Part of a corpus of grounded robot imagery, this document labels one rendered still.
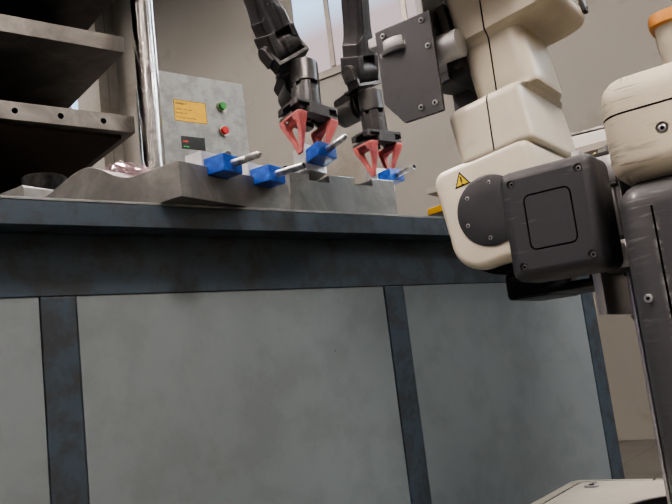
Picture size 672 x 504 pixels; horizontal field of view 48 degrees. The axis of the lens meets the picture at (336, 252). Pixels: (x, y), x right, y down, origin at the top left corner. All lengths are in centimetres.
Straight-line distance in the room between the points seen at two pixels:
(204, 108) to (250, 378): 131
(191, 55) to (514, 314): 492
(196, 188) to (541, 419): 95
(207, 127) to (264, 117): 325
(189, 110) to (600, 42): 270
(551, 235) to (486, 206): 16
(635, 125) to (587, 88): 355
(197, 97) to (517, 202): 156
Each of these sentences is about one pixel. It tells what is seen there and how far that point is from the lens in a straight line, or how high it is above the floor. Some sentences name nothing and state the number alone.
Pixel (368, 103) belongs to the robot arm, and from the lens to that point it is 175.
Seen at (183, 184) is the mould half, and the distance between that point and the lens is 113.
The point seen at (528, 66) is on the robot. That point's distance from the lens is 119.
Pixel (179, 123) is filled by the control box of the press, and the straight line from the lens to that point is 234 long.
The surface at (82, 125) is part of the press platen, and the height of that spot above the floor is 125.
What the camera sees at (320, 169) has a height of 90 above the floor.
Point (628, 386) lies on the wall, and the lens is 425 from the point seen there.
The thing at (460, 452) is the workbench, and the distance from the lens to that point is 154.
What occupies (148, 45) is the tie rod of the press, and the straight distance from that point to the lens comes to 224.
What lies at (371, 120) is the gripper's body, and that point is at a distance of 174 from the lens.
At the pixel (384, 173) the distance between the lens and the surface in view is 169.
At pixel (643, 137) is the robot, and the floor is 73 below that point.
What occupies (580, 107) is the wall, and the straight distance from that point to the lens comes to 443.
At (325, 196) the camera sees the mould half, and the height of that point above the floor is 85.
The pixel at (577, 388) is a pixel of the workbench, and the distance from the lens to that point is 186.
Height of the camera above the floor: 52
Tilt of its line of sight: 9 degrees up
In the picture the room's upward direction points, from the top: 7 degrees counter-clockwise
